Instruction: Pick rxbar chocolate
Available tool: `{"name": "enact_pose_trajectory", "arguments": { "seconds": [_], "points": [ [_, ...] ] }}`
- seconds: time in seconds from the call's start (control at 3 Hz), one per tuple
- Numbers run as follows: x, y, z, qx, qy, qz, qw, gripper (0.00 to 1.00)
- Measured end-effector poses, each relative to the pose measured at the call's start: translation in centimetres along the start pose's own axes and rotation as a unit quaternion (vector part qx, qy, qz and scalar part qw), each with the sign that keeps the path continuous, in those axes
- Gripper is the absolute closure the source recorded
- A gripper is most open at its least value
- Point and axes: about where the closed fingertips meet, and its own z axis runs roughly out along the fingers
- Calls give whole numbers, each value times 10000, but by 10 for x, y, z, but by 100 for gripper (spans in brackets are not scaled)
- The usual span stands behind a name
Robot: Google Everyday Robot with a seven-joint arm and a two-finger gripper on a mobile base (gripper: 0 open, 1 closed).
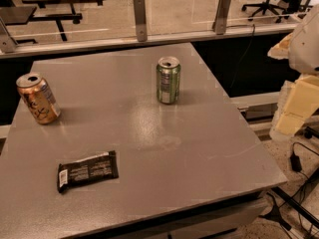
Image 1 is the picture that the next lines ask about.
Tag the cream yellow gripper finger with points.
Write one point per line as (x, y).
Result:
(297, 102)

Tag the black rxbar chocolate wrapper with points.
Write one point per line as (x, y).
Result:
(92, 169)

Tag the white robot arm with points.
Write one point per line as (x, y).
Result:
(301, 47)

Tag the black stand leg on floor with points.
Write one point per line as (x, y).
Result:
(275, 215)

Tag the green soda can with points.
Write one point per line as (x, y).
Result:
(168, 78)

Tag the orange gold soda can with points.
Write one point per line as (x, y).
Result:
(38, 97)

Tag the dark background table near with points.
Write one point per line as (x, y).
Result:
(23, 15)

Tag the black power adapter with cable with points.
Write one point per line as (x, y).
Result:
(296, 163)

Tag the right metal glass bracket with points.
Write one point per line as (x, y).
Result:
(220, 21)

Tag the metal glass bracket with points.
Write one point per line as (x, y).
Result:
(7, 43)
(141, 20)
(220, 21)

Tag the middle metal glass bracket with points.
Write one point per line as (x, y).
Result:
(141, 20)

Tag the left metal glass bracket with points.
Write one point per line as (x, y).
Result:
(7, 43)

